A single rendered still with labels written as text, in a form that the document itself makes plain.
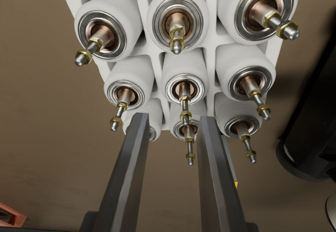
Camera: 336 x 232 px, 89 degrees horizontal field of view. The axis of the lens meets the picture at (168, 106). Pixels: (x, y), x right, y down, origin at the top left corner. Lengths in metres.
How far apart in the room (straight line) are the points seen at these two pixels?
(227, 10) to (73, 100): 0.66
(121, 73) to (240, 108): 0.26
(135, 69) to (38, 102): 0.61
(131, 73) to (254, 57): 0.22
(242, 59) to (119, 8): 0.22
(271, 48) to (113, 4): 0.30
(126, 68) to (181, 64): 0.11
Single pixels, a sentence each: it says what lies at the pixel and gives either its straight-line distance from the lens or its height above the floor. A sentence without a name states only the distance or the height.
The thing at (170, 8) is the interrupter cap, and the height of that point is 0.25.
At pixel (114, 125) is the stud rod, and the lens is 0.29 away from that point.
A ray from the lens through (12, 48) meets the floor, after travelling 0.78.
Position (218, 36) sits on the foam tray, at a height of 0.18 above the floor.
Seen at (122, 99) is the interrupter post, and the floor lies 0.28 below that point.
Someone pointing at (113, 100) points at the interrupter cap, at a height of 0.25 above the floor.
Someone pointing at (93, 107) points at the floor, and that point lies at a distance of 0.78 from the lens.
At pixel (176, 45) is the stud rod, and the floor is 0.34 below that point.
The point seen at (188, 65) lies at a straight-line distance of 0.32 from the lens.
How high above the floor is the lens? 0.52
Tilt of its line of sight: 49 degrees down
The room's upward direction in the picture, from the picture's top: 176 degrees counter-clockwise
